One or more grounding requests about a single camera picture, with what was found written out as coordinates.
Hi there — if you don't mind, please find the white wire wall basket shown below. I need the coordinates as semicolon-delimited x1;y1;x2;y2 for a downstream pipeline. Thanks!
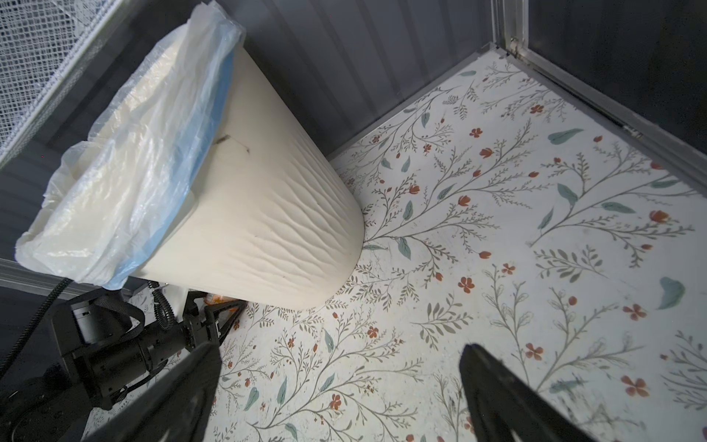
1;1;131;165

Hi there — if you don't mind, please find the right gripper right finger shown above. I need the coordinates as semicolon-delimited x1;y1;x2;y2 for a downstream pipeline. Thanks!
460;344;592;442

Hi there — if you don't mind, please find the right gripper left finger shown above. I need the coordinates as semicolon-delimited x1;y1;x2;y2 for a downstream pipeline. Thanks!
86;344;222;442

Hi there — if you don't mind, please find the white ribbed trash bin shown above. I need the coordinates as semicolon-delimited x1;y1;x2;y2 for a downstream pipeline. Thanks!
15;3;364;309

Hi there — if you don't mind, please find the small bottle orange cap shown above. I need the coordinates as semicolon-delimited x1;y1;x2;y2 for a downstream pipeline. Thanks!
204;294;237;308

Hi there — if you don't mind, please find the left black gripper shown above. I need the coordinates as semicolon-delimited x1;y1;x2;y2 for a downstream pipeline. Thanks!
49;289;248;409

